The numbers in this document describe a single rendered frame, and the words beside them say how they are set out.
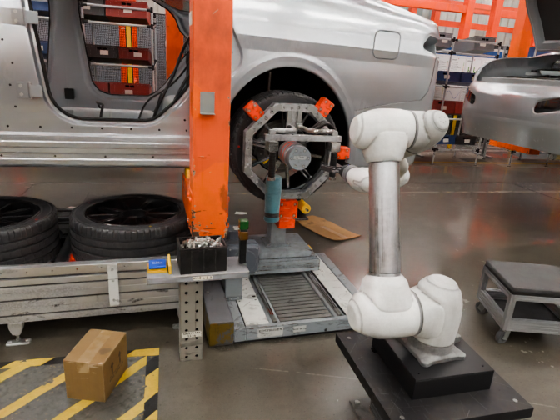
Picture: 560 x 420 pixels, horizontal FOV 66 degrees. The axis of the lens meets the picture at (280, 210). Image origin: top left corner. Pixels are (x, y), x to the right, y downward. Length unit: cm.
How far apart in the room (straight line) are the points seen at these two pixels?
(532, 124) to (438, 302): 294
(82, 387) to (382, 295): 123
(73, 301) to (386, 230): 149
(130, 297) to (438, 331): 141
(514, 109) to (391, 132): 302
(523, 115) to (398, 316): 311
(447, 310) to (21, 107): 211
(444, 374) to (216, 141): 126
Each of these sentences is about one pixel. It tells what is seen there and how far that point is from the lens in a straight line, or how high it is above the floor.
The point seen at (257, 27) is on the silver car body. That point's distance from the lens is 247.
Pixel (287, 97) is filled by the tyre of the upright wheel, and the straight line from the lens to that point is 249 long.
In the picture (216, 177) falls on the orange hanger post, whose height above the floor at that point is 82.
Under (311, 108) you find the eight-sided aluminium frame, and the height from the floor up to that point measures 110.
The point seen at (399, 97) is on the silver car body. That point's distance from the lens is 281.
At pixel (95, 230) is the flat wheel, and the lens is 228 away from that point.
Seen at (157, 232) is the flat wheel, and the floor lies 49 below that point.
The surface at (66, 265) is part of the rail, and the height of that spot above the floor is 39.
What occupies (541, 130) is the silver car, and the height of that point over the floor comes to 96.
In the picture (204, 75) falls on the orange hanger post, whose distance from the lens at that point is 189.
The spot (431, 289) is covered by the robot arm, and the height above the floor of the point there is 64.
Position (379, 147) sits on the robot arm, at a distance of 143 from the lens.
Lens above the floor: 129
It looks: 18 degrees down
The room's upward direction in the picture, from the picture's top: 4 degrees clockwise
